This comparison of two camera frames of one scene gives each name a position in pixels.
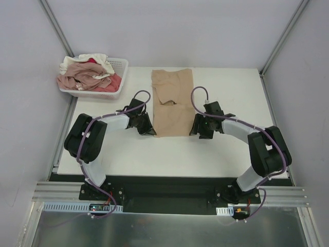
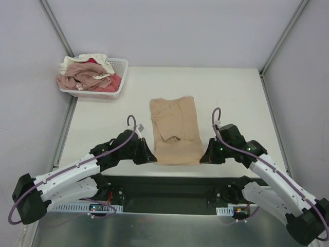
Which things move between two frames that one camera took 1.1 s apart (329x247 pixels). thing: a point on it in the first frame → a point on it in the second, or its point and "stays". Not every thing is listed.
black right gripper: x=199 y=127 → x=214 y=150
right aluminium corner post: x=283 y=37 stays
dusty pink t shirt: x=79 y=75 stays
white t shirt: x=99 y=58 stays
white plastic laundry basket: x=120 y=67 stays
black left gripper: x=146 y=124 → x=140 y=151
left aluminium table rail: x=62 y=136 stays
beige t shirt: x=173 y=102 → x=177 y=138
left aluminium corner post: x=50 y=16 stays
